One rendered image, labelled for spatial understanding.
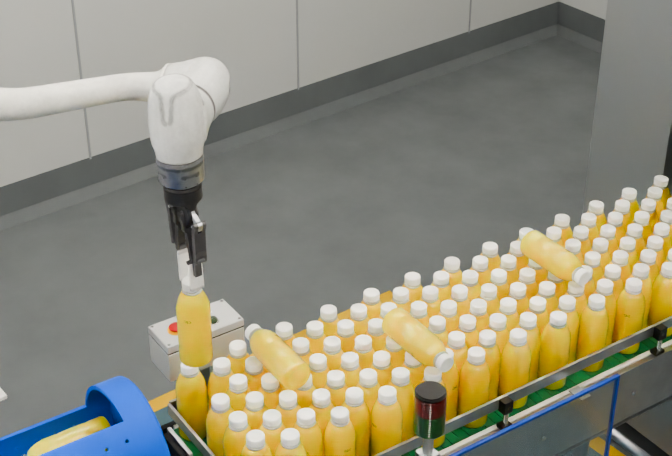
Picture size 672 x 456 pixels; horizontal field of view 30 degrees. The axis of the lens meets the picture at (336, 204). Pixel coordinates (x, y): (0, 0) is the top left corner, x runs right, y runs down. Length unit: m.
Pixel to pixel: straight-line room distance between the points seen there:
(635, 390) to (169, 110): 1.50
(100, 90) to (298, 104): 3.78
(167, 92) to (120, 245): 3.03
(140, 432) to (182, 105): 0.65
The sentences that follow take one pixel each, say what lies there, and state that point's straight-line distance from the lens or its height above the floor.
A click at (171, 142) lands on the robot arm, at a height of 1.74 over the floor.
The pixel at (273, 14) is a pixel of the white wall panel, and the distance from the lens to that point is 5.97.
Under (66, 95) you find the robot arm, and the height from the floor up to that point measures 1.77.
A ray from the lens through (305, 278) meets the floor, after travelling 5.03.
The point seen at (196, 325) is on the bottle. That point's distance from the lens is 2.57.
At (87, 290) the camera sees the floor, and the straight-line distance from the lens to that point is 5.05.
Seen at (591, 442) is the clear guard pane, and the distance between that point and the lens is 3.16.
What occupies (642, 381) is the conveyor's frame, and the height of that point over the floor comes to 0.84.
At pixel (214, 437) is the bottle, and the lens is 2.75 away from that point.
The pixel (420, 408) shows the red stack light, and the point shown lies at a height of 1.23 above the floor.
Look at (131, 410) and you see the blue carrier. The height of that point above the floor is 1.22.
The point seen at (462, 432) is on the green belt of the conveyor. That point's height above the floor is 0.90.
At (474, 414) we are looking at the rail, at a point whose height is 0.97.
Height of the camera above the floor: 2.83
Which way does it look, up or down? 31 degrees down
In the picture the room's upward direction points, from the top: straight up
